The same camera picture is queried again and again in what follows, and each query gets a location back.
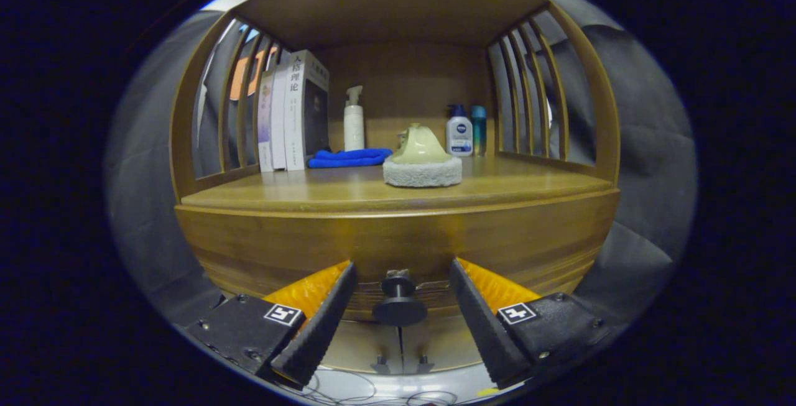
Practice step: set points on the black backdrop cloth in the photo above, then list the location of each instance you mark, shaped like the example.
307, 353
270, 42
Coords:
647, 145

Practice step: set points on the white pump bottle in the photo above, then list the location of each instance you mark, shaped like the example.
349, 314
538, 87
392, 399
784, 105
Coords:
354, 126

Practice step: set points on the wooden cabinet door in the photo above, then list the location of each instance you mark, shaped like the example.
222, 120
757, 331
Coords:
360, 344
444, 339

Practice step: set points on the wooden cabinet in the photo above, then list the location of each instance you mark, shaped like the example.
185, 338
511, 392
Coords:
392, 8

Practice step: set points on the purple spine book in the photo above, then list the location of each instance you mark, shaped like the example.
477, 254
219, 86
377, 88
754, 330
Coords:
265, 120

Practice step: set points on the wooden countertop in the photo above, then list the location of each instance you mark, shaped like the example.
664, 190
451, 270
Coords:
311, 191

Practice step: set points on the blue cloth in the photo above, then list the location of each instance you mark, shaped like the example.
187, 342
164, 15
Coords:
348, 158

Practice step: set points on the teal bottle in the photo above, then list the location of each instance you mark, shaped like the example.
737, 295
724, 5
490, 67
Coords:
479, 132

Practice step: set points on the cream lidded teacup with saucer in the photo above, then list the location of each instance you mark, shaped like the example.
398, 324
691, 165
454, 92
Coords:
402, 142

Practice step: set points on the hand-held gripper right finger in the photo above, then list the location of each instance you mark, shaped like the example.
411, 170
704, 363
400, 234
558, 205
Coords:
485, 325

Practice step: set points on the pale green brush white pad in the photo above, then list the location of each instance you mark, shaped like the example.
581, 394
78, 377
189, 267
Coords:
423, 148

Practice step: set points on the black drawer knob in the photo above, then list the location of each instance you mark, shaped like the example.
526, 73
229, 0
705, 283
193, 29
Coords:
399, 309

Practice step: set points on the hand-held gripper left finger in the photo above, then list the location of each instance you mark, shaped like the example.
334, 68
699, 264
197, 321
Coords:
320, 325

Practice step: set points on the white lotion bottle blue cap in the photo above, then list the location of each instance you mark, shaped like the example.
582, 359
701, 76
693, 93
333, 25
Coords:
459, 135

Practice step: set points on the white book with portrait cover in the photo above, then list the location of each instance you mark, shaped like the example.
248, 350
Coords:
295, 126

